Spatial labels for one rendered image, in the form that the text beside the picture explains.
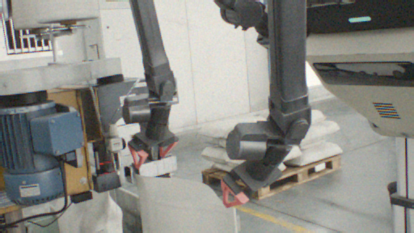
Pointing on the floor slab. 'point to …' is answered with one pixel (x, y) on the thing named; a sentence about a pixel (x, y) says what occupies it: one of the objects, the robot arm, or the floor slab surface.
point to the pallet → (299, 175)
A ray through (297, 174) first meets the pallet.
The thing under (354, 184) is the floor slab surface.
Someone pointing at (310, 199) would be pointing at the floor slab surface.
